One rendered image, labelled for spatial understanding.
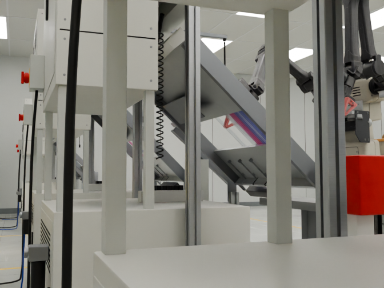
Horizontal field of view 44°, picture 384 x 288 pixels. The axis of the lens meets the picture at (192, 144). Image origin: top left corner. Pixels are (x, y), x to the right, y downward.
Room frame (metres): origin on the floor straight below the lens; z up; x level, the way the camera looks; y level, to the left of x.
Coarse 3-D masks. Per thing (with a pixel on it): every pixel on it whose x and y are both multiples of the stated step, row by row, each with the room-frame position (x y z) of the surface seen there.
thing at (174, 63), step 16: (176, 48) 1.68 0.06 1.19; (160, 64) 1.90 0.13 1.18; (176, 64) 1.79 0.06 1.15; (160, 80) 2.04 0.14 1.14; (176, 80) 1.92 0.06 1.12; (208, 80) 1.72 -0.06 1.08; (176, 96) 2.06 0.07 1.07; (208, 96) 1.83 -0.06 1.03; (224, 96) 1.73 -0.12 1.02; (176, 112) 2.11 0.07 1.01; (208, 112) 1.96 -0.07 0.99; (224, 112) 1.85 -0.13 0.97
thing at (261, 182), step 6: (240, 180) 2.32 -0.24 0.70; (246, 180) 2.26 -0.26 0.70; (252, 180) 2.21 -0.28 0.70; (258, 180) 2.15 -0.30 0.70; (264, 180) 2.11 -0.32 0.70; (294, 180) 1.88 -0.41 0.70; (300, 180) 1.84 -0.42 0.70; (306, 180) 1.81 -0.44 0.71; (294, 186) 1.85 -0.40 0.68; (300, 186) 1.81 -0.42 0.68; (306, 186) 1.77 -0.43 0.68; (312, 186) 1.74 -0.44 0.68
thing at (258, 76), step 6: (264, 54) 2.30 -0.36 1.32; (258, 60) 2.29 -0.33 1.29; (264, 60) 2.26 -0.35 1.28; (258, 66) 2.22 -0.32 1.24; (264, 66) 2.23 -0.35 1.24; (258, 72) 2.17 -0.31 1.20; (264, 72) 2.21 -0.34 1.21; (252, 78) 2.16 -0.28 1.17; (258, 78) 2.12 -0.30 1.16; (264, 78) 2.18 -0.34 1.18; (252, 84) 2.12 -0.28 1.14; (264, 90) 2.10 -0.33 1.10
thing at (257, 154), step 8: (264, 144) 1.85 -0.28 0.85; (216, 152) 2.30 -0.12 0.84; (224, 152) 2.22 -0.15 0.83; (232, 152) 2.15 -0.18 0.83; (240, 152) 2.08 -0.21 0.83; (248, 152) 2.01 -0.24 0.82; (256, 152) 1.95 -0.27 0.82; (264, 152) 1.89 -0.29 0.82; (224, 160) 2.31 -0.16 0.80; (232, 160) 2.23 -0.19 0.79; (240, 160) 2.14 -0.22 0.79; (248, 160) 2.09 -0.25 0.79; (256, 160) 2.02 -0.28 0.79; (264, 160) 1.96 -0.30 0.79; (232, 168) 2.32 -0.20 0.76; (240, 168) 2.24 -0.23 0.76; (248, 168) 2.17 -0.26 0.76; (256, 168) 2.10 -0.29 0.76; (264, 168) 2.03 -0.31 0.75; (240, 176) 2.34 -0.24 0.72; (248, 176) 2.26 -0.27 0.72; (256, 176) 2.18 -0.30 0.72; (264, 176) 2.11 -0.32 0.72; (296, 176) 1.87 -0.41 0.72
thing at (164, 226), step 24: (48, 216) 1.61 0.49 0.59; (96, 216) 1.43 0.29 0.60; (144, 216) 1.49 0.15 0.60; (168, 216) 1.52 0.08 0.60; (216, 216) 1.57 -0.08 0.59; (240, 216) 1.60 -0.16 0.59; (96, 240) 1.44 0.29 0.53; (144, 240) 1.49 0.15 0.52; (168, 240) 1.52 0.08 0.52; (216, 240) 1.57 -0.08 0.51; (240, 240) 1.60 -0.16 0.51; (72, 264) 1.41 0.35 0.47
